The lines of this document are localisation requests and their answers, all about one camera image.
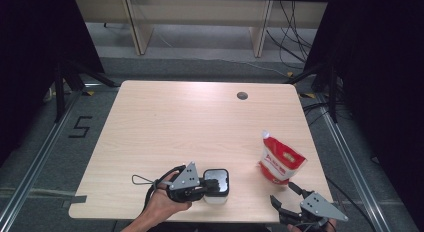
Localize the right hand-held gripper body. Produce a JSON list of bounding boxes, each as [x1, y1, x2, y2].
[[279, 191, 350, 232]]

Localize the long black floor cable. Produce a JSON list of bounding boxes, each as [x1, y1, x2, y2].
[[325, 176, 378, 232]]

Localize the grey cord loop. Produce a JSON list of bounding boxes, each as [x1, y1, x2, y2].
[[131, 174, 158, 187]]

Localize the black gripper strap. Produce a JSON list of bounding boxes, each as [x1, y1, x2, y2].
[[143, 164, 187, 214]]

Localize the person's left hand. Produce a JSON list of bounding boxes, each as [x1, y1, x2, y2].
[[141, 171, 193, 226]]

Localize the glass jar with black lid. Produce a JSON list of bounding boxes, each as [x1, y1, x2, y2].
[[201, 168, 231, 206]]

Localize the person's right hand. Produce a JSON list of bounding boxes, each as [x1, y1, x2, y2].
[[287, 219, 338, 232]]

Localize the black floor cables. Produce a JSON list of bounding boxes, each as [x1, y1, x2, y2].
[[301, 101, 335, 127]]

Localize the black metal stand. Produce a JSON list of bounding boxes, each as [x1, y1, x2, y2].
[[53, 58, 120, 124], [284, 63, 340, 124]]

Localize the red and white sugar bag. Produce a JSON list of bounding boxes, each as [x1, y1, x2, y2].
[[258, 130, 307, 186]]

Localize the black curtain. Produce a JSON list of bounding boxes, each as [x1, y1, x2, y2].
[[0, 0, 106, 167], [304, 0, 424, 223]]

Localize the bundle of black cables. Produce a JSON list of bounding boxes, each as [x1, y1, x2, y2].
[[265, 0, 318, 70]]

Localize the light wooden shelf unit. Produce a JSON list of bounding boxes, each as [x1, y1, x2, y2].
[[75, 0, 329, 58]]

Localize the metal floor rail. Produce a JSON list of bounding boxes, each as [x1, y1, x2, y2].
[[0, 88, 85, 232], [314, 91, 389, 232]]

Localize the grey tape strip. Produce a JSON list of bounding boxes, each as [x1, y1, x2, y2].
[[62, 195, 88, 208]]

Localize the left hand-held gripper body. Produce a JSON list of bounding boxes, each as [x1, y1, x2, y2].
[[165, 161, 205, 204]]

